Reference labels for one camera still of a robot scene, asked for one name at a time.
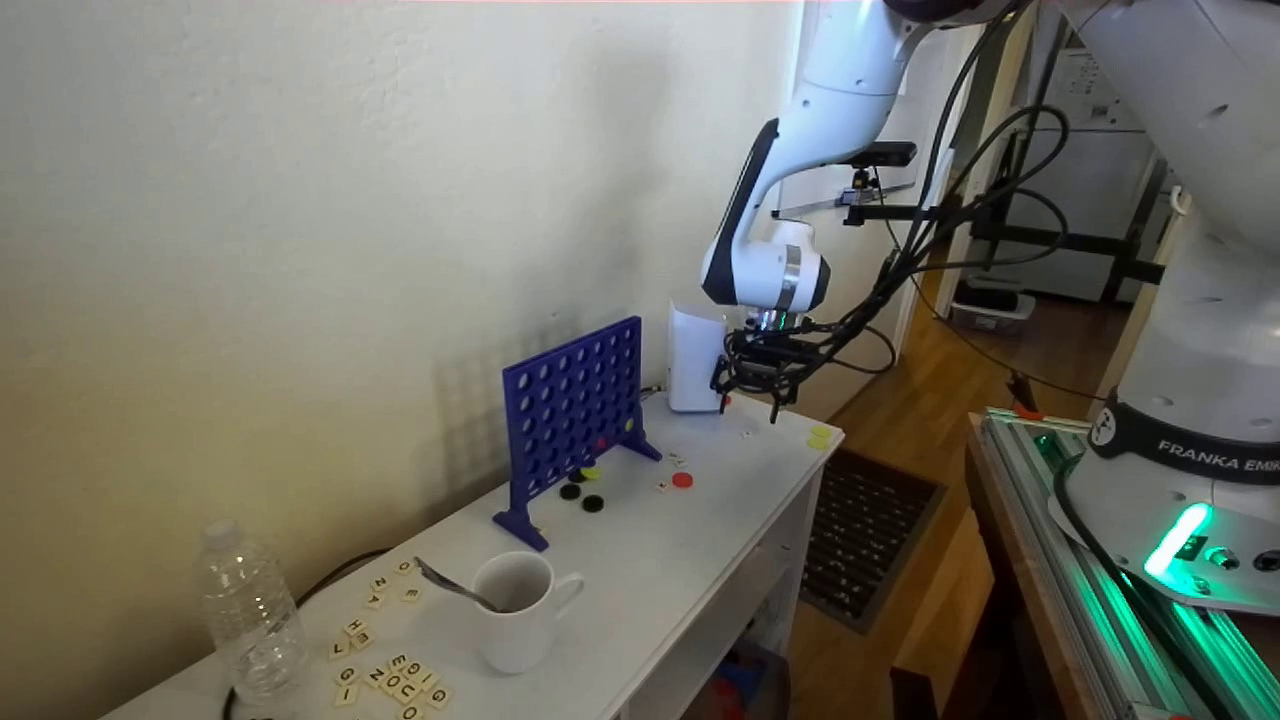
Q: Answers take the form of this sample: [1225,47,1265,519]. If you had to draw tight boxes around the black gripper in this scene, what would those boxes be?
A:
[714,321,816,423]

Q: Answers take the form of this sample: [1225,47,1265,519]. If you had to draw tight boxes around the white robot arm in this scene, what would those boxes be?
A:
[701,0,1280,615]

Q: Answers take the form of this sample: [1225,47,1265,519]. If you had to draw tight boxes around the white cylindrical container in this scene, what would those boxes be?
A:
[670,306,725,416]

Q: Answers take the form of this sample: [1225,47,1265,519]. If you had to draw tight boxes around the yellow sticky note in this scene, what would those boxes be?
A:
[807,423,842,449]

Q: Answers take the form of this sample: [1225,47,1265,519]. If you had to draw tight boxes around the black floor mat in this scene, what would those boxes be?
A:
[805,449,937,633]

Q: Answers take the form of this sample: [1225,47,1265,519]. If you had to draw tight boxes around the blue connect four grid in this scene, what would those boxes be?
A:
[496,316,659,552]

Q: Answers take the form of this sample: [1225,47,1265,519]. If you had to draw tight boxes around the white table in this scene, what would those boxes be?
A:
[106,401,842,720]

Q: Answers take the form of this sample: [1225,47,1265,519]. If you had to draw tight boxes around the white mug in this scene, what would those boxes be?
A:
[475,552,586,677]

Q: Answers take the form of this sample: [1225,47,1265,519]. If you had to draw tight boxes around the metal spoon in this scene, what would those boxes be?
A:
[414,554,501,613]

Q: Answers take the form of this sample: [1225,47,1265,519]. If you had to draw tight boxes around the clear plastic bottle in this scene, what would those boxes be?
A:
[198,519,299,720]

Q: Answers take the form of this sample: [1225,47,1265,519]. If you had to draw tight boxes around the camera on tripod arm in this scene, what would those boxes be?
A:
[771,138,985,227]

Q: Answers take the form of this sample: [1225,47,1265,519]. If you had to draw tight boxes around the black cable bundle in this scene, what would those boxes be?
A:
[796,0,1083,380]

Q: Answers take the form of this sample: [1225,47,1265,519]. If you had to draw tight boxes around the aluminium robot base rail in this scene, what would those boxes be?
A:
[967,410,1280,720]

